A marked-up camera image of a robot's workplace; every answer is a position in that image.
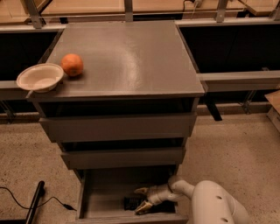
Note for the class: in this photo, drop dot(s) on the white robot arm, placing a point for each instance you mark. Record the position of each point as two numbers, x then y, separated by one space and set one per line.
210 202

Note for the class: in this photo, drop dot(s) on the orange fruit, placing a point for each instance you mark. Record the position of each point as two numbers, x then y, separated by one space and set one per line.
72 64

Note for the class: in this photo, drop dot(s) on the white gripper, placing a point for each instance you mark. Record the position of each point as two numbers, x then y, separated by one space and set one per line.
157 194

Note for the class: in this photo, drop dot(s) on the grey open bottom drawer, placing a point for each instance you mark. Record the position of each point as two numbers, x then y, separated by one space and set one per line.
103 191

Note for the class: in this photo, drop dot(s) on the black pole on floor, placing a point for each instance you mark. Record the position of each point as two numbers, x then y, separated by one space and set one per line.
39 193

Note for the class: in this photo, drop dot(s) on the dark rxbar blueberry bar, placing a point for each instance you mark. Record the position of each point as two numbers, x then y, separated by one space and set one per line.
132 203

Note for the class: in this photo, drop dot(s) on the grey drawer cabinet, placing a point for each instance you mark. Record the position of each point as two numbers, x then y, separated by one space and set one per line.
134 106

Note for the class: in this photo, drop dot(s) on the grey metal railing frame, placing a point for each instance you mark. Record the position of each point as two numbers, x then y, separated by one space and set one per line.
233 77

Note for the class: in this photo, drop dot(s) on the wooden board at right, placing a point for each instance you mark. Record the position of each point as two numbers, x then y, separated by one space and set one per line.
274 100

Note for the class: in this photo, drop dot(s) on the white paper bowl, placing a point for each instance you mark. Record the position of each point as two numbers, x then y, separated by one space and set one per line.
40 78

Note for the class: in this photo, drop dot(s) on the grey middle drawer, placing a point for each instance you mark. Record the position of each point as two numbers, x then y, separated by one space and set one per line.
99 159

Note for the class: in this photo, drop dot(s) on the grey top drawer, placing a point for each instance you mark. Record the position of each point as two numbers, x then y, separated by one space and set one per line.
118 127

